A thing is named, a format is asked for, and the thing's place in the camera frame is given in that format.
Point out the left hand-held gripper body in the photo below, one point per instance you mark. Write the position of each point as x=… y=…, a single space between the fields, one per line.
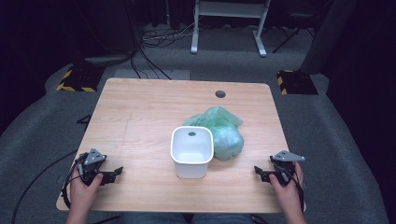
x=90 y=166

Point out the person's left hand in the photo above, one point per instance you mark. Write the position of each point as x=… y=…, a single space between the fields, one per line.
x=81 y=193

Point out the grey pillar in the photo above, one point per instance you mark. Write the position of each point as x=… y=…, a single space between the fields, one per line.
x=327 y=37

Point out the green plastic bag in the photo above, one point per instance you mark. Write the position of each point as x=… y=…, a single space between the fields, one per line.
x=229 y=137

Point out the black table bracket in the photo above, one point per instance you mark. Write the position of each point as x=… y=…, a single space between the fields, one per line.
x=85 y=119

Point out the white metal stand frame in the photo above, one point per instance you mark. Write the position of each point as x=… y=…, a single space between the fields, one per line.
x=229 y=18

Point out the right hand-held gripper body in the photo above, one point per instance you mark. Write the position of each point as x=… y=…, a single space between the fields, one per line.
x=285 y=166

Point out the white plastic bin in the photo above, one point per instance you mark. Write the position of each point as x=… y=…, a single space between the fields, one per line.
x=191 y=152

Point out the person's right hand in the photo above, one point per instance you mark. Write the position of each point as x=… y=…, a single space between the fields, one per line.
x=288 y=194

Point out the black tripod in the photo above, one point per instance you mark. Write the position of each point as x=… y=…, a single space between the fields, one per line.
x=292 y=35

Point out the yellow black striped base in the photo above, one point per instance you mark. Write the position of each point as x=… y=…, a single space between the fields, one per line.
x=79 y=79
x=295 y=82

